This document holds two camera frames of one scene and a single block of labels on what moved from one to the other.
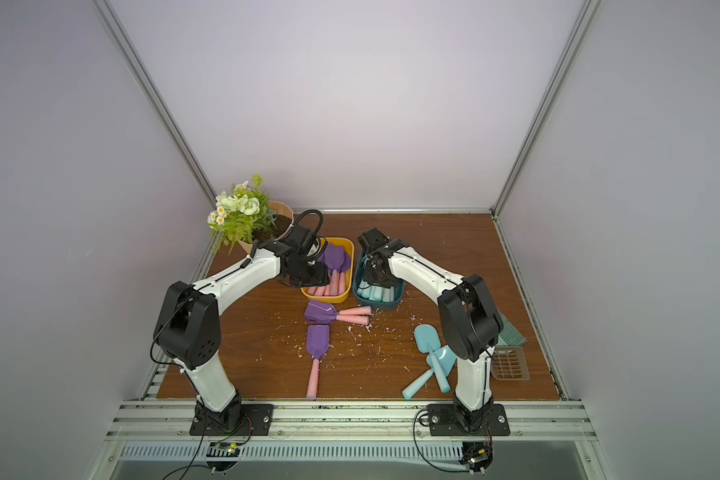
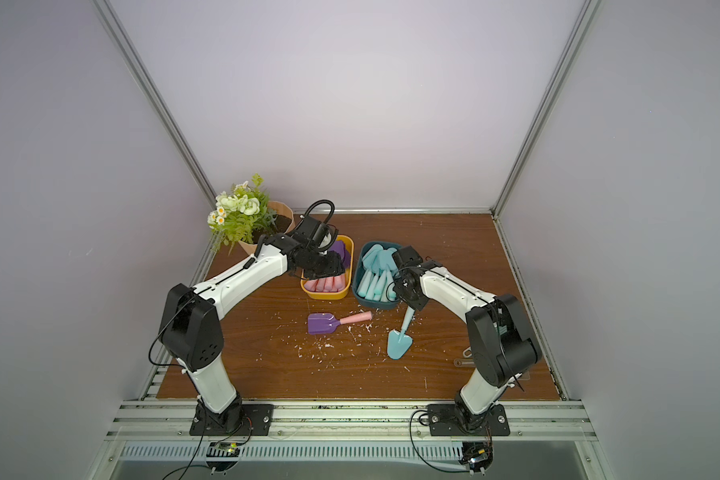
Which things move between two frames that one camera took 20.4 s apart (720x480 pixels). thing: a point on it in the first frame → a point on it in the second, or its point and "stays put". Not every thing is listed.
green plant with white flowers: x=242 y=214 stays put
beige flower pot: x=276 y=229 stays put
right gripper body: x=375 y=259 → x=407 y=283
